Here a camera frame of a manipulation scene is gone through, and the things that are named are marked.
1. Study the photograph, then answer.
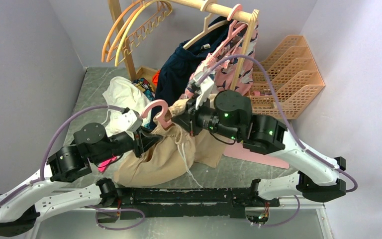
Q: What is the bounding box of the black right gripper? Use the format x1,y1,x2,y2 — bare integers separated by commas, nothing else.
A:
172,92,241,141

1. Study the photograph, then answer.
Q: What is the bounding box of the pink notched hanger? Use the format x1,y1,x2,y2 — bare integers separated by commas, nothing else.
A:
140,100,173,130

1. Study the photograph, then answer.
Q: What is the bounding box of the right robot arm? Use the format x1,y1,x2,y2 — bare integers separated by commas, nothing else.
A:
172,90,346,206

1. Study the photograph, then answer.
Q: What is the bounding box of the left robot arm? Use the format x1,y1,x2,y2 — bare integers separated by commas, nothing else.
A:
0,122,162,237

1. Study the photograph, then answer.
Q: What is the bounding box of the cream hanger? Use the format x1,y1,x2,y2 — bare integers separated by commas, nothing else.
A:
183,13,228,50

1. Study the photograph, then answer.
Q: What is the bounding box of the pink hanger with garment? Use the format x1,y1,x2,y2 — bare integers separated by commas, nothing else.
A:
212,4,247,58

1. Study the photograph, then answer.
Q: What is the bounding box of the orange hanger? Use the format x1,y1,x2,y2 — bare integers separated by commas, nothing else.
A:
101,0,146,64

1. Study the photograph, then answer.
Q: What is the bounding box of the peach notched hanger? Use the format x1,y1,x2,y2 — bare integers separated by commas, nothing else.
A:
103,0,173,66

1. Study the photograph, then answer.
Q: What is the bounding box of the yellow hanger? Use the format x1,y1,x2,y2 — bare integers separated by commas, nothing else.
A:
114,0,165,67

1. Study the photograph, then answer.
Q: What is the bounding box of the navy blue hanging garment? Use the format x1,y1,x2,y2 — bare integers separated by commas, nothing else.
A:
154,21,231,106

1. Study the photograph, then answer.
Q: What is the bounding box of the pink clipboard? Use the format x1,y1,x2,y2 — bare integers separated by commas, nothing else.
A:
223,143,289,169

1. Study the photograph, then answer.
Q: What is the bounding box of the white garment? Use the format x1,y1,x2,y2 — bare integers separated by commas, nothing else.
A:
102,76,151,136

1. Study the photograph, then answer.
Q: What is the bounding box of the pink clothes clip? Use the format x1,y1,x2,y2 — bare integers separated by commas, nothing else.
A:
97,156,118,173

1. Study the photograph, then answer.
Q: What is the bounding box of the colourful patterned garment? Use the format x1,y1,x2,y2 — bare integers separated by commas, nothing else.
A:
132,78,156,101

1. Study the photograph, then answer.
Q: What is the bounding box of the orange mesh garment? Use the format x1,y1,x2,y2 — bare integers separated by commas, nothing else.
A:
152,70,160,86

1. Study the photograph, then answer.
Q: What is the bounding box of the wooden clothes rack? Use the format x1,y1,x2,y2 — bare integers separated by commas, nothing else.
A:
101,0,258,100

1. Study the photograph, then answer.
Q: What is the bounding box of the peach mesh file organizer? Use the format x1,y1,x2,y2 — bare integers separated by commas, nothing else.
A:
246,35,325,120

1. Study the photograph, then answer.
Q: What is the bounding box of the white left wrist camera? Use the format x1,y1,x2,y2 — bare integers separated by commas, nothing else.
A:
107,110,143,134

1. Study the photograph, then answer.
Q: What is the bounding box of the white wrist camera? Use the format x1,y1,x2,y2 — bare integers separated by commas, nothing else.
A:
107,110,143,134
191,77,214,110

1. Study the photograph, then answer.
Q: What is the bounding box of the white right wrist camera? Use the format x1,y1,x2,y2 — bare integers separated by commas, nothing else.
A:
191,77,214,110

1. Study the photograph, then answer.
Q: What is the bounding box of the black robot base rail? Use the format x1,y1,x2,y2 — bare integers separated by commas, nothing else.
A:
92,178,281,221

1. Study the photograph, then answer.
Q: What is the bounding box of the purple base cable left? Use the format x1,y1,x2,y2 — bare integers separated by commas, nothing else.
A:
89,206,146,231

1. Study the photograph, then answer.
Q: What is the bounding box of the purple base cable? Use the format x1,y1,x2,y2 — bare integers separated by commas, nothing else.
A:
89,206,146,231
260,194,301,228

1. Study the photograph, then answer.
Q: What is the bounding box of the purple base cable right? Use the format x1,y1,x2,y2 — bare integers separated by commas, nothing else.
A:
260,194,301,228

